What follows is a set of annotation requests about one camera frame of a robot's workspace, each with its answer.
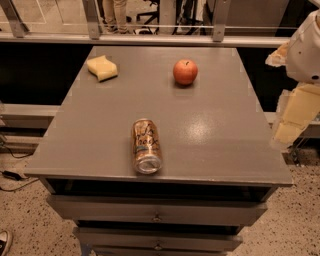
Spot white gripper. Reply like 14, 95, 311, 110
265, 11, 320, 149

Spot yellow sponge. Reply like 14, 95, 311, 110
87, 55, 118, 82

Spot red apple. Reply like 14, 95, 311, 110
173, 59, 198, 85

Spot grey drawer cabinet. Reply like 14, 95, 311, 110
26, 46, 292, 256

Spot black office chair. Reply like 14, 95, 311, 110
134, 0, 160, 35

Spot crushed soda can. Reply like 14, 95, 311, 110
131, 119, 162, 174

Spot person legs in background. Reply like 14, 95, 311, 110
102, 0, 129, 34

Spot drawer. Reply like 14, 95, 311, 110
47, 195, 267, 226
73, 228, 242, 251

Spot top drawer front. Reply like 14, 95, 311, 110
47, 195, 267, 226

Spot metal railing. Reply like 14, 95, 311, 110
0, 0, 289, 48

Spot shoe at bottom left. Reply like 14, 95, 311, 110
0, 231, 12, 256

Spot black power adapter cable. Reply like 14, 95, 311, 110
0, 143, 39, 193

